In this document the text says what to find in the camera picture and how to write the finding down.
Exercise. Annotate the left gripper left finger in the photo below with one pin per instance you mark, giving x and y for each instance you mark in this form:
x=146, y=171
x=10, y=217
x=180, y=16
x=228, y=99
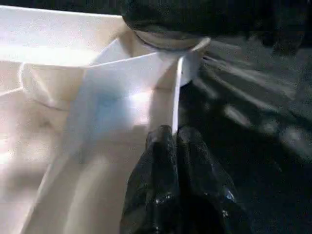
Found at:
x=153, y=190

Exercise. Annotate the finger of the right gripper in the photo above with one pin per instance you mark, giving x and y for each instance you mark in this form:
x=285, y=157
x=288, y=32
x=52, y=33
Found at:
x=170, y=17

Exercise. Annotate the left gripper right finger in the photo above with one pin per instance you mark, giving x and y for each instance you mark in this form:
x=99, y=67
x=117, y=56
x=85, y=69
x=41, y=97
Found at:
x=207, y=200

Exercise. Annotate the white plastic table leg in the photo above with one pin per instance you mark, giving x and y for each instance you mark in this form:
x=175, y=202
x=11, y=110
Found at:
x=168, y=42

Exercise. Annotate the white plastic table top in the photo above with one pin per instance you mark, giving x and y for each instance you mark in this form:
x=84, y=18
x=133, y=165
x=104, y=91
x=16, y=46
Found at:
x=73, y=122

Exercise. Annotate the black mat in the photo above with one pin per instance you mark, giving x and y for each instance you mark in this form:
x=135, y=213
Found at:
x=256, y=122

